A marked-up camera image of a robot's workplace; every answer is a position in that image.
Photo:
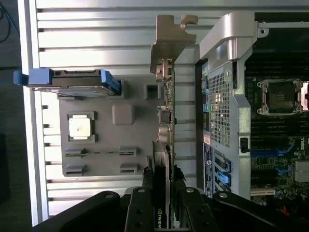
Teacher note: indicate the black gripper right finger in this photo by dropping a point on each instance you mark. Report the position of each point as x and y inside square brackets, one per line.
[193, 212]

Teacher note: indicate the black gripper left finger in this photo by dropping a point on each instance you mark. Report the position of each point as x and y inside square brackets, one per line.
[141, 212]

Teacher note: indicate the grey plastic parts rack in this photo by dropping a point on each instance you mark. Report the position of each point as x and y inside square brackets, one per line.
[106, 145]

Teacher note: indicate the long blue expansion slot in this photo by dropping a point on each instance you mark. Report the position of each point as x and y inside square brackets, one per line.
[265, 153]

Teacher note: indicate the silver CPU chip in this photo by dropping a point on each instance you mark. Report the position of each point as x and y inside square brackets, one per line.
[79, 128]

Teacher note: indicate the green motherboard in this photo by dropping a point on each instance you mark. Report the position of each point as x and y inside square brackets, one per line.
[265, 135]

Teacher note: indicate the black silver PC case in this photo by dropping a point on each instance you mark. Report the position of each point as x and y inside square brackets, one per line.
[241, 116]

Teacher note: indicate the silver chipset heatsink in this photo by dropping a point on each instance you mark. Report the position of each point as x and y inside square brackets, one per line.
[302, 171]

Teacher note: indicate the CPU socket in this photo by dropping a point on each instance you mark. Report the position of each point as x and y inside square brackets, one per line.
[280, 96]

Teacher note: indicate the hard disk blue carrier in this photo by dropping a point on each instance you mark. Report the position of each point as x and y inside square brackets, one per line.
[72, 77]

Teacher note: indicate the silver socket cover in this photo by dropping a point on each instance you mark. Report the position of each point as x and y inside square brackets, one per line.
[306, 93]

